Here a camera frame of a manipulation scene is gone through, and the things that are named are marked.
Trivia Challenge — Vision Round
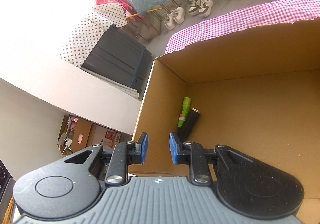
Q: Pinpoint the pink checkered tablecloth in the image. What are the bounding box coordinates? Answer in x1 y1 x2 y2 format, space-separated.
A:
164 0 319 54

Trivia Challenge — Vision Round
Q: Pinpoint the dark grey storage cabinet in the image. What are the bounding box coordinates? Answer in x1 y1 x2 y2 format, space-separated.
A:
81 25 152 93

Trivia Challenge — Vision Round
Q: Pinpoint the black cylindrical bottle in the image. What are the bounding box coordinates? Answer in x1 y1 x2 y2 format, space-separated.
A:
178 108 200 141

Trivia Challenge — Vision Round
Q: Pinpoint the brown white sneaker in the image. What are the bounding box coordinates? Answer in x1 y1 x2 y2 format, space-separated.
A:
199 0 213 18
188 0 201 16

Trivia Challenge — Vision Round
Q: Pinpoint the brown cardboard box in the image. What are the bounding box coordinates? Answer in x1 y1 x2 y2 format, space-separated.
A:
129 19 319 223

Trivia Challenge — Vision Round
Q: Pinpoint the brown white sneaker left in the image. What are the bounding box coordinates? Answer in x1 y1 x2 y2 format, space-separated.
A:
188 0 201 16

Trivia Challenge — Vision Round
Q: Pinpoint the brown white sneaker right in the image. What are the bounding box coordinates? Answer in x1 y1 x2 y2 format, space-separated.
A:
199 0 213 18

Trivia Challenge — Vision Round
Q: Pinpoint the white polka dot cloth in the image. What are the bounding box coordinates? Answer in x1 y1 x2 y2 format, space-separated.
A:
58 3 127 68

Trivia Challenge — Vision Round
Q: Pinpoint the green tube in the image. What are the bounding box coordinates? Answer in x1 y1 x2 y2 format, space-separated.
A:
177 97 191 127

